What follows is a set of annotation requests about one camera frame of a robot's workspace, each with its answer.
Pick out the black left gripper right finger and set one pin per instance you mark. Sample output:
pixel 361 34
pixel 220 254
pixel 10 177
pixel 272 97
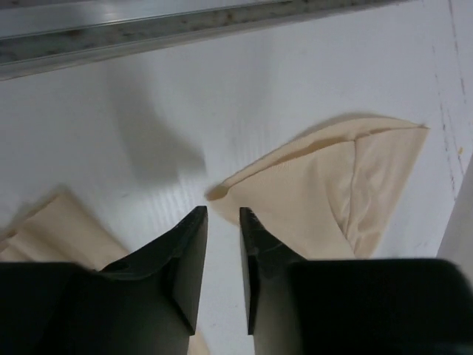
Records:
pixel 385 306

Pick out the aluminium frame rail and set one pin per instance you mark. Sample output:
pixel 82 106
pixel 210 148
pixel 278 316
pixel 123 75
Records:
pixel 55 35

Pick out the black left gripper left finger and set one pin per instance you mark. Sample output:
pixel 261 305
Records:
pixel 144 303

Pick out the beige trousers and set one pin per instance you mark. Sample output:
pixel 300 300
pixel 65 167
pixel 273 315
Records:
pixel 328 194

